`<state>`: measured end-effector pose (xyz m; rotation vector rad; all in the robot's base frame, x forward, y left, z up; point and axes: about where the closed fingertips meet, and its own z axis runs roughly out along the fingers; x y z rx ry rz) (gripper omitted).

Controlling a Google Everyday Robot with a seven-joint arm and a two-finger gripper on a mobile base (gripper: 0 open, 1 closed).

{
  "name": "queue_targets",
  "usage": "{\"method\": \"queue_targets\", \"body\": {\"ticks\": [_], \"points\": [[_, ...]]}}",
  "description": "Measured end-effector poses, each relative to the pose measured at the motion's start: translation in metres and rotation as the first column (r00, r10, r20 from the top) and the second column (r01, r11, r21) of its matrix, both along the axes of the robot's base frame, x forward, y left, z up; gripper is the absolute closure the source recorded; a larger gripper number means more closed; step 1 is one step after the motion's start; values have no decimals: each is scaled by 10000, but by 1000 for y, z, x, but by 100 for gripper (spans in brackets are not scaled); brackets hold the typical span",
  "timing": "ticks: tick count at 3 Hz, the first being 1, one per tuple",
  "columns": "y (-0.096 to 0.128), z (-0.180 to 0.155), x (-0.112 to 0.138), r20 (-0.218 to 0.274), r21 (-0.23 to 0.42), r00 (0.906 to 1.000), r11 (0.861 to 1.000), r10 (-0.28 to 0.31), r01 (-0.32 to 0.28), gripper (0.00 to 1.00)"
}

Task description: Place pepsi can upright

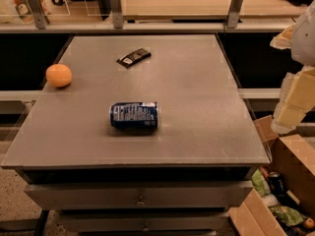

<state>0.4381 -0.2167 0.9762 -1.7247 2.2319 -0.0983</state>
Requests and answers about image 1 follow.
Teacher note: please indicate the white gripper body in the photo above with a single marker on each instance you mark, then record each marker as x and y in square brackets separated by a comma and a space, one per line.
[304, 39]

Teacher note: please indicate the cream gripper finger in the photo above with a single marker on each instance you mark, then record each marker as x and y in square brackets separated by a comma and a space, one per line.
[283, 39]
[297, 98]

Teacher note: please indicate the left metal bracket post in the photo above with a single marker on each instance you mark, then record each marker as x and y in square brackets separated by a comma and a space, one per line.
[38, 14]

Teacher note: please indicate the blue pepsi can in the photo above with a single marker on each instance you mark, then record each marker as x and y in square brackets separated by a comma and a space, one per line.
[134, 115]

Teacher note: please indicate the grey drawer cabinet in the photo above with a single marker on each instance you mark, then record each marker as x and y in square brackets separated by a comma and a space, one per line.
[181, 177]

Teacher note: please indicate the dark can in box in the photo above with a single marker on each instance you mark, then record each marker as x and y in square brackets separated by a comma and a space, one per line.
[276, 183]

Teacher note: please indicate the green snack bag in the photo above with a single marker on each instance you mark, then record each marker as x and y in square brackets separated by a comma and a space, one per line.
[287, 215]

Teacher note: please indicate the white orange snack bag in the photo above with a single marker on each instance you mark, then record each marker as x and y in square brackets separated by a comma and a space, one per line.
[19, 11]

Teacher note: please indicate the middle metal bracket post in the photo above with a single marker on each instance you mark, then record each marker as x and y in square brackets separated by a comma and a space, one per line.
[117, 16]

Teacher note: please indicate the black snack packet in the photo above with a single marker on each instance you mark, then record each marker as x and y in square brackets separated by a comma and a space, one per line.
[134, 57]

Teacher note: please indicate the right metal bracket post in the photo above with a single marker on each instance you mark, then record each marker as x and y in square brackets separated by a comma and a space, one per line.
[232, 18]

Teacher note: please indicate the metal bracket post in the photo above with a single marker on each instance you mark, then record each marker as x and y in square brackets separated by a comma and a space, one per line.
[117, 16]
[232, 18]
[38, 14]

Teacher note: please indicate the small orange fruit in box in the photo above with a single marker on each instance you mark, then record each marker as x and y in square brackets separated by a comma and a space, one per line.
[309, 223]

